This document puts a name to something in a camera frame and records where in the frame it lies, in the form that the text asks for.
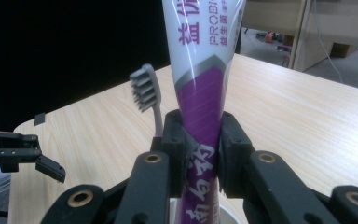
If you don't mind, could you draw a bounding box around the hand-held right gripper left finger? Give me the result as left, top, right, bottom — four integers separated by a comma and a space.
150, 109, 198, 199

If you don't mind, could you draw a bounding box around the beige wooden desk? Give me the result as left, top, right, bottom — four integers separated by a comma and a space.
241, 0, 358, 73

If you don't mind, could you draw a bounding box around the brown cardboard box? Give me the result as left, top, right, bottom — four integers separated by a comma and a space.
330, 42, 357, 59

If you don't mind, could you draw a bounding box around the black tape patch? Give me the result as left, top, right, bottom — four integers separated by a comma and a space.
34, 112, 47, 127

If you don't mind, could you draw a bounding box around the thin white cable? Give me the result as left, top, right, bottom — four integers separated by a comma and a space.
310, 0, 345, 84

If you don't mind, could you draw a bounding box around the white and purple toothpaste tube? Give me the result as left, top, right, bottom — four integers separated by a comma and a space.
161, 0, 248, 224

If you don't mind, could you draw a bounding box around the white cup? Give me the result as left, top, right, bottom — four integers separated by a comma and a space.
169, 197, 244, 224

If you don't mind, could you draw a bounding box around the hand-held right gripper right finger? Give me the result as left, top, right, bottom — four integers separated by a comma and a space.
215, 111, 257, 201

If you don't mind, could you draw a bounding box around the pink and grey toothbrush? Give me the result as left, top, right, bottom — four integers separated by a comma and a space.
129, 63, 165, 138

